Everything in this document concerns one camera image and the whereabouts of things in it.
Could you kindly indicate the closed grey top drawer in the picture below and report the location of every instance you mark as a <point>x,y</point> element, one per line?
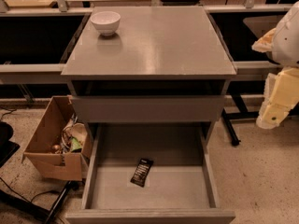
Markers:
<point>95,109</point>

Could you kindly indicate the black stand base left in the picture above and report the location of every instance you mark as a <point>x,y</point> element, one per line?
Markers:
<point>44,206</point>

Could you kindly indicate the black rxbar chocolate wrapper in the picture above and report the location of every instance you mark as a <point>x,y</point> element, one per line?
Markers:
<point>141,172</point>

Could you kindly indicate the white ceramic bowl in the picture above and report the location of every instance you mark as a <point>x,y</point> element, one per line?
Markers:
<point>106,22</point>

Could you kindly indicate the green packet in box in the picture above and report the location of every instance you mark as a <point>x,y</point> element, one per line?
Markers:
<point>75,145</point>

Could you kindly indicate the open grey middle drawer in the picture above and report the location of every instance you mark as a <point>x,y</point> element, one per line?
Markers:
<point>179,189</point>

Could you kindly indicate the black chair edge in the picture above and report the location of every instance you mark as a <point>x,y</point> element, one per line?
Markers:
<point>7,147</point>

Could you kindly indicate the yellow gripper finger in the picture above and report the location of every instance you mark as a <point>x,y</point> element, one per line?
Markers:
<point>264,43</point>
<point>281,95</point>

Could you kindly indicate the black table leg right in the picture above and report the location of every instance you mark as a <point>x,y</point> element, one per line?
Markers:
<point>242,113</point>

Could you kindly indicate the cardboard box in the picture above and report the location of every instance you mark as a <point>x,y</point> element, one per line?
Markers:
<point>45,147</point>

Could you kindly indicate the grey drawer cabinet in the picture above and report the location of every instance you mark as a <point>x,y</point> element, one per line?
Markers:
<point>156,52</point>

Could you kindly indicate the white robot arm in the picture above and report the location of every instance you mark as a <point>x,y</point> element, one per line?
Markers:
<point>285,50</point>

